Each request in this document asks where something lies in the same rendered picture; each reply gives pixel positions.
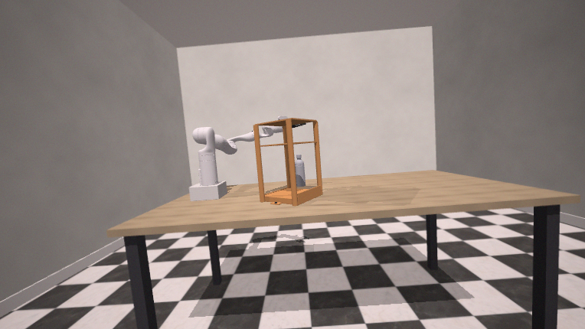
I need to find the wooden shelving unit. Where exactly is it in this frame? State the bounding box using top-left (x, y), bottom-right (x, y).
top-left (253, 118), bottom-right (323, 206)

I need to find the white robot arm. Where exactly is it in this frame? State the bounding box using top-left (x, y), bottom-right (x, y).
top-left (192, 125), bottom-right (283, 186)

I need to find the grey bottle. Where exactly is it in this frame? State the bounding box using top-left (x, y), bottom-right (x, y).
top-left (295, 155), bottom-right (306, 187)

